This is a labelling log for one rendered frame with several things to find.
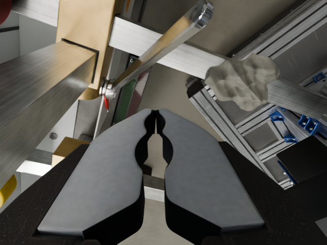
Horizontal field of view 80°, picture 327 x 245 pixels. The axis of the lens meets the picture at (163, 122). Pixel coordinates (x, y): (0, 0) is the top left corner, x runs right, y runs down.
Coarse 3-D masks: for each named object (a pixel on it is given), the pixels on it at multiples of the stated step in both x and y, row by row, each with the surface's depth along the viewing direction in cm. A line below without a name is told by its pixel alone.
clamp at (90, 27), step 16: (64, 0) 18; (80, 0) 18; (96, 0) 18; (112, 0) 18; (64, 16) 19; (80, 16) 19; (96, 16) 19; (112, 16) 19; (64, 32) 20; (80, 32) 20; (96, 32) 20; (96, 48) 20; (112, 48) 24; (96, 64) 21; (96, 80) 22; (80, 96) 23; (96, 96) 25
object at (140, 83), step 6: (144, 72) 39; (138, 78) 39; (144, 78) 39; (138, 84) 40; (144, 84) 40; (138, 90) 41; (132, 96) 41; (138, 96) 41; (132, 102) 42; (138, 102) 42; (132, 108) 43; (132, 114) 44
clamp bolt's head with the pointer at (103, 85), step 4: (104, 80) 24; (108, 80) 25; (104, 84) 24; (100, 88) 24; (104, 88) 24; (100, 92) 24; (104, 92) 24; (116, 92) 25; (104, 96) 28; (108, 100) 33; (108, 104) 35; (108, 108) 37
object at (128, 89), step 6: (126, 84) 40; (132, 84) 40; (126, 90) 41; (132, 90) 41; (126, 96) 41; (126, 102) 42; (120, 108) 43; (126, 108) 43; (120, 114) 43; (120, 120) 44
